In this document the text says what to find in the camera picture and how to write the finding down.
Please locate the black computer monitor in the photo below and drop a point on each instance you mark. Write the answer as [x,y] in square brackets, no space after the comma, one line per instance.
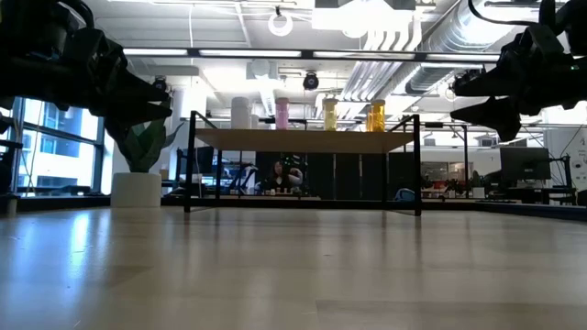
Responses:
[204,160]
[525,162]

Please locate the green plant in white pot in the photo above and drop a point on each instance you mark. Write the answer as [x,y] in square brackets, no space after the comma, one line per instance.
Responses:
[136,190]

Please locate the person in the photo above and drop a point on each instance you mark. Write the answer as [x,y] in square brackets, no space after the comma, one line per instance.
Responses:
[280,176]

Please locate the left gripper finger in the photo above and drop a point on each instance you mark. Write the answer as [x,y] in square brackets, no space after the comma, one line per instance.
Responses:
[142,89]
[133,117]

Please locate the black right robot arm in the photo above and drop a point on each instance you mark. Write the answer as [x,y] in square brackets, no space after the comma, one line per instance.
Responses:
[568,14]

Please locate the golden yellow pill bottle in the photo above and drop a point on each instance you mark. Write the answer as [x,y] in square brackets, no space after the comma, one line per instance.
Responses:
[378,118]

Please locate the pink pill bottle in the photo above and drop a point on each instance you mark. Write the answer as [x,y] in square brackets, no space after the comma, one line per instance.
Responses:
[282,114]

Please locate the large window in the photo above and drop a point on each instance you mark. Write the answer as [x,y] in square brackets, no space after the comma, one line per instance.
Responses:
[64,137]

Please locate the blue round object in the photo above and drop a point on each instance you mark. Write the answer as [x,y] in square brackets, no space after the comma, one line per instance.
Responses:
[405,195]

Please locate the black partition panel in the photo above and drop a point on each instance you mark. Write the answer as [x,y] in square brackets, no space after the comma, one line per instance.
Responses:
[353,176]

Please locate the long ceiling light bar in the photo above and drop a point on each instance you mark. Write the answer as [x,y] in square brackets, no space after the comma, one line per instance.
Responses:
[275,53]

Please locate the black aluminium table frame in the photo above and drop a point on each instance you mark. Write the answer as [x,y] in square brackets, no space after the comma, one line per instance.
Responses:
[257,202]

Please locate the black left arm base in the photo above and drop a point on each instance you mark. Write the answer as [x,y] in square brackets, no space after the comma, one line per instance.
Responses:
[7,160]

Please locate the silver ventilation duct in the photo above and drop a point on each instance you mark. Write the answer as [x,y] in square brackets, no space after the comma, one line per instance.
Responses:
[440,69]

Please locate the wooden shelf with black legs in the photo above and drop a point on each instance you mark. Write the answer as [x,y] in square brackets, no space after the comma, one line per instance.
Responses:
[302,141]

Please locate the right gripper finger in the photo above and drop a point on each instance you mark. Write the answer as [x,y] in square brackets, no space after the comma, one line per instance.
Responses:
[500,114]
[481,84]

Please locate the yellow pill bottle white cap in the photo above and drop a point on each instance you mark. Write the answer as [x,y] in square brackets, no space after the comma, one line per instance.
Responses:
[330,117]

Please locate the white opaque medicine bottle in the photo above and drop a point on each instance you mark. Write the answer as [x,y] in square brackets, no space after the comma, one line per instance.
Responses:
[240,114]

